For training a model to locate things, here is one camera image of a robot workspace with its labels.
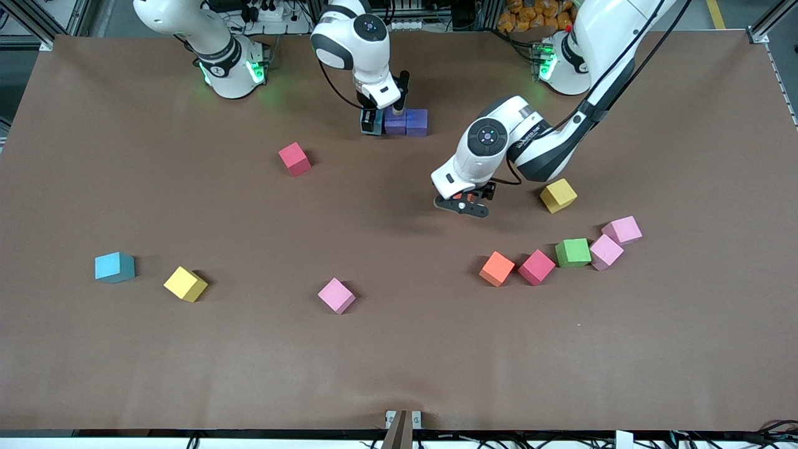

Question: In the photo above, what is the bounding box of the red foam cube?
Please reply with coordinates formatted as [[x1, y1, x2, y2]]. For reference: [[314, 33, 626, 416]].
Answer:
[[278, 142, 312, 178], [518, 249, 556, 286]]

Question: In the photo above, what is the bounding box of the yellow foam cube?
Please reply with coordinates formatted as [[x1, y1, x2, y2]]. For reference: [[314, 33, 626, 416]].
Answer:
[[539, 178, 578, 214], [163, 266, 209, 303]]

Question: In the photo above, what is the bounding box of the white power strip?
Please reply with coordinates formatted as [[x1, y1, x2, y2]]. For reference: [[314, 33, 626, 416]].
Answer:
[[390, 0, 431, 32], [240, 0, 310, 35]]

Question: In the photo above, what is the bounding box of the green foam cube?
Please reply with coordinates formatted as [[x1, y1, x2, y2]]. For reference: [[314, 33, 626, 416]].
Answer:
[[555, 238, 592, 269]]

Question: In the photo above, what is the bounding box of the pink foam cube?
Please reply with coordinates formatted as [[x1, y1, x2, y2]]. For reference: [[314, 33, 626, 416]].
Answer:
[[317, 278, 357, 315], [602, 216, 643, 246], [589, 234, 625, 271]]

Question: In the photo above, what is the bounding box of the orange items bag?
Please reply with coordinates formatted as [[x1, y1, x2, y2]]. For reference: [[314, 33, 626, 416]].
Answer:
[[497, 0, 577, 32]]

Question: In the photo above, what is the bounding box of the brown table cover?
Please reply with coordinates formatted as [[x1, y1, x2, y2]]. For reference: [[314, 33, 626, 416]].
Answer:
[[0, 30, 798, 432]]

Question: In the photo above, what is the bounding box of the metal mounting bracket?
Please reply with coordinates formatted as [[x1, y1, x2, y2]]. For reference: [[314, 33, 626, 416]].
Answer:
[[385, 410, 422, 430]]

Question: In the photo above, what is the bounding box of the aluminium frame profile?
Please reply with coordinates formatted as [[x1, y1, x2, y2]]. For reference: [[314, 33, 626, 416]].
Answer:
[[12, 0, 88, 52], [747, 0, 798, 128]]

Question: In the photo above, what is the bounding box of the black cable bundle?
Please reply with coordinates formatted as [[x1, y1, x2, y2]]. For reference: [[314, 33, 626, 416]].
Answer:
[[667, 419, 798, 449]]

